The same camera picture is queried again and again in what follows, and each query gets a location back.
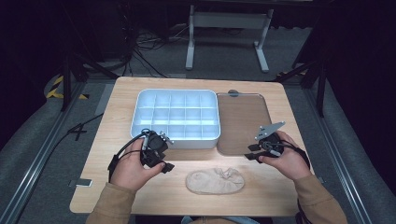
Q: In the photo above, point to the person's right hand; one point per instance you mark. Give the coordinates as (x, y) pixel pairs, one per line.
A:
(289, 165)

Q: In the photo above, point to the grey round table grommet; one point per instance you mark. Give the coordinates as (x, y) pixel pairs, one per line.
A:
(233, 92)

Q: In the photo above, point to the grey tape patch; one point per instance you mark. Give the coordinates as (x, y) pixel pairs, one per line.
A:
(320, 179)
(81, 182)

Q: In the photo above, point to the beige sock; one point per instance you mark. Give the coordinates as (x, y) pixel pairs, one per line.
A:
(214, 182)

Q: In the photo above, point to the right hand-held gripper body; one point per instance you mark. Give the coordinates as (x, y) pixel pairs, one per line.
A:
(272, 144)

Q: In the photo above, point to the white compartment box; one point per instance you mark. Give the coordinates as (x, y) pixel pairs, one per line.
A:
(177, 116)

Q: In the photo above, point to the person's left hand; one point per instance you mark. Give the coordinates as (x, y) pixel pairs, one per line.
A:
(130, 171)

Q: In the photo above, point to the white metal desk frame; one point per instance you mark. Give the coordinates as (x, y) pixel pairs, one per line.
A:
(229, 21)

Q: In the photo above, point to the metal floor rail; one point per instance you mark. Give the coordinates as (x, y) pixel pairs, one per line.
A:
(337, 155)
(34, 165)

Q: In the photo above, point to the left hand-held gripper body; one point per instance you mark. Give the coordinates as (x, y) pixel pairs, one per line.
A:
(154, 144)

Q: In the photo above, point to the person's blue trousers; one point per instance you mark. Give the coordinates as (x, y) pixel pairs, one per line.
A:
(236, 220)

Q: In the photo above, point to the black metal stand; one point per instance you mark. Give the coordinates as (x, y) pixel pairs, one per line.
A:
(314, 77)
(70, 77)

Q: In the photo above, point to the yellow and black floor tape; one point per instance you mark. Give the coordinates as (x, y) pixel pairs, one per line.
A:
(54, 91)

